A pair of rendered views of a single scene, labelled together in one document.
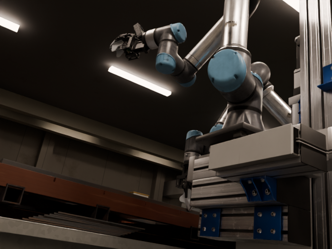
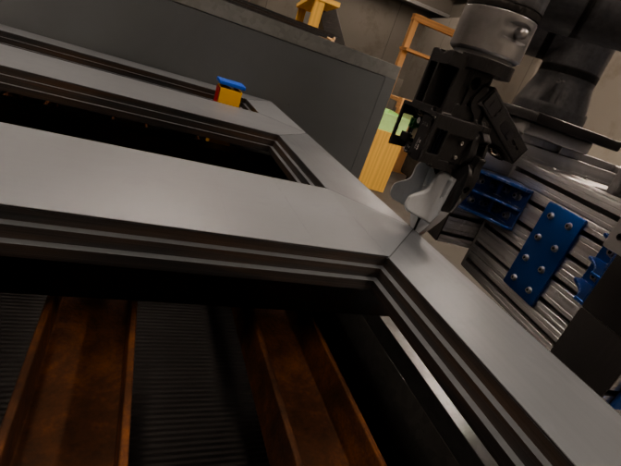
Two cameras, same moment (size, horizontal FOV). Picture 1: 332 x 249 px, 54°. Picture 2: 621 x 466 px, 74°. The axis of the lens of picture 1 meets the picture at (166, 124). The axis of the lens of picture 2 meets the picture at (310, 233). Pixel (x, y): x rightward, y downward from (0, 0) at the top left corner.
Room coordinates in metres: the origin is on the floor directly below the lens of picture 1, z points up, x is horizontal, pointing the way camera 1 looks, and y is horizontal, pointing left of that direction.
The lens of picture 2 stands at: (1.46, 0.37, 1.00)
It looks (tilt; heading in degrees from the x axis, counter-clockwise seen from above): 22 degrees down; 281
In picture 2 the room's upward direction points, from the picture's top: 19 degrees clockwise
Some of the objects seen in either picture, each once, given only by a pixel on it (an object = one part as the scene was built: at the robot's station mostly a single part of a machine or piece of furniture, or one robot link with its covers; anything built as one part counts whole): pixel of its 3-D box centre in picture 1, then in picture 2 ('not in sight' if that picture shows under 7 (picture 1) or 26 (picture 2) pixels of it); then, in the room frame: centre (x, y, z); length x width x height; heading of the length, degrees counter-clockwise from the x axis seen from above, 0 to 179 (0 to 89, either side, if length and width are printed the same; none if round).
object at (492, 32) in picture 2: (191, 159); (492, 40); (1.44, -0.14, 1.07); 0.08 x 0.08 x 0.05
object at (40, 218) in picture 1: (78, 224); not in sight; (1.01, 0.21, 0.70); 0.39 x 0.12 x 0.04; 128
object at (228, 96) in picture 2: not in sight; (221, 128); (1.94, -0.54, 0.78); 0.05 x 0.05 x 0.19; 38
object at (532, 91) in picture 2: not in sight; (557, 94); (1.26, -0.69, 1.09); 0.15 x 0.15 x 0.10
